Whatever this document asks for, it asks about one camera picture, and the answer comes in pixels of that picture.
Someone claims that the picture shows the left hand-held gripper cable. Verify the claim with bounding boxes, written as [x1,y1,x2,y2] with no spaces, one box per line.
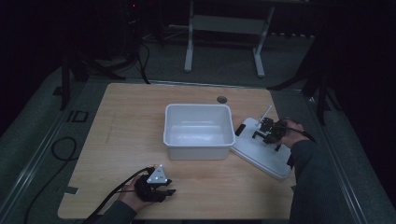
[82,166,155,224]

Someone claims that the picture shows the white box lid with handle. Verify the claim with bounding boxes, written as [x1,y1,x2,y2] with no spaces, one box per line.
[230,117,295,181]

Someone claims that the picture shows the black cable on floor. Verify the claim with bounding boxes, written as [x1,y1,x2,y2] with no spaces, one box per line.
[23,136,78,224]

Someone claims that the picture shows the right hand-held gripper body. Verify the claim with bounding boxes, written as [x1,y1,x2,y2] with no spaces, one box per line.
[256,105,290,146]

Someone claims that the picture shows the black tripod stand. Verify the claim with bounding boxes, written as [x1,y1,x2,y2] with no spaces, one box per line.
[60,46,126,112]
[266,40,342,127]

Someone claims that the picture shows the right hand-held gripper cable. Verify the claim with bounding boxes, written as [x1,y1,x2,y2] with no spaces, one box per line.
[279,117,318,144]

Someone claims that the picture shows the person's left hand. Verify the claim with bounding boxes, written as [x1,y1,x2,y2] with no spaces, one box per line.
[118,178,153,213]

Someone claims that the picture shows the hand-held gripper cable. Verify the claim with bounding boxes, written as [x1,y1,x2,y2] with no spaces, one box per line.
[82,166,155,224]
[279,117,318,144]

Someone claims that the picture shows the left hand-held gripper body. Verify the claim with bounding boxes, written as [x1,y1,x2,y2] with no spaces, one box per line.
[134,164,170,203]

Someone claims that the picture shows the person's right hand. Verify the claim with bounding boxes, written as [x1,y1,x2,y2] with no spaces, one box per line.
[278,119,308,149]

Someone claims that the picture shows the white metal stand frame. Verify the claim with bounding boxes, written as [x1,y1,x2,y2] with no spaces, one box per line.
[183,0,276,78]

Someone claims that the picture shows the black hanging cable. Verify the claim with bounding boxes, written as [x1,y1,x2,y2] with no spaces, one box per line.
[135,40,152,85]

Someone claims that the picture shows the white plastic storage box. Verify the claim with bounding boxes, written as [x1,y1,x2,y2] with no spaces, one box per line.
[163,103,236,161]

